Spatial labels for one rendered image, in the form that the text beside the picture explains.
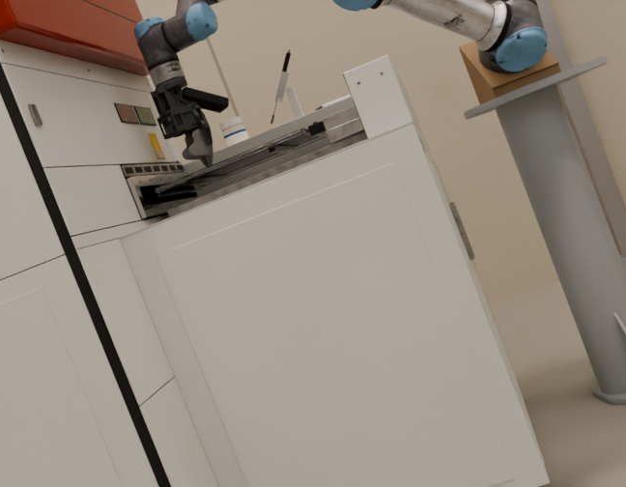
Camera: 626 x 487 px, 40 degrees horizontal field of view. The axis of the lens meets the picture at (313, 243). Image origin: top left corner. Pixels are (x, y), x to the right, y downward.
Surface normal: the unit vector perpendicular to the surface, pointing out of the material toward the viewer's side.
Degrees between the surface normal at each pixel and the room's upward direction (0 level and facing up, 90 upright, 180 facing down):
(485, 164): 90
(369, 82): 90
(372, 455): 90
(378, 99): 90
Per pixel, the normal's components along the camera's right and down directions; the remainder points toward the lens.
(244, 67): 0.08, 0.02
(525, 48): 0.12, 0.81
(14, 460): -0.15, 0.11
